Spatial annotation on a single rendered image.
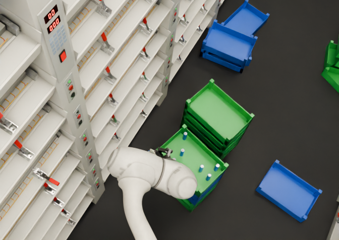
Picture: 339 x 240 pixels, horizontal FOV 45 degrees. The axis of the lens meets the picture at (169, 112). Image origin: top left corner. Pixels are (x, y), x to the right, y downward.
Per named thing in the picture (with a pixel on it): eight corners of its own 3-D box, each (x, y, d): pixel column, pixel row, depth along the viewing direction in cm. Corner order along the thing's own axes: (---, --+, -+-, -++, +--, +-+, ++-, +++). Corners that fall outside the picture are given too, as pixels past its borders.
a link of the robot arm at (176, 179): (191, 164, 144) (157, 152, 140) (208, 177, 130) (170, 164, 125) (179, 192, 145) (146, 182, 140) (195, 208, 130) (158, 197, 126)
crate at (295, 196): (317, 194, 237) (323, 190, 230) (300, 223, 229) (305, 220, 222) (272, 164, 244) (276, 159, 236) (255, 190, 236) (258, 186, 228)
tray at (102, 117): (164, 41, 196) (173, 27, 183) (92, 143, 170) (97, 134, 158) (129, 16, 194) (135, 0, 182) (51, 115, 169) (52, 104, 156)
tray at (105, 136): (162, 63, 213) (170, 52, 201) (96, 159, 188) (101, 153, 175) (129, 41, 211) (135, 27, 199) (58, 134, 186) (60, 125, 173)
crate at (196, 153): (226, 170, 206) (229, 165, 199) (198, 197, 198) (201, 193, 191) (182, 129, 214) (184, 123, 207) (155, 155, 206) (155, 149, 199)
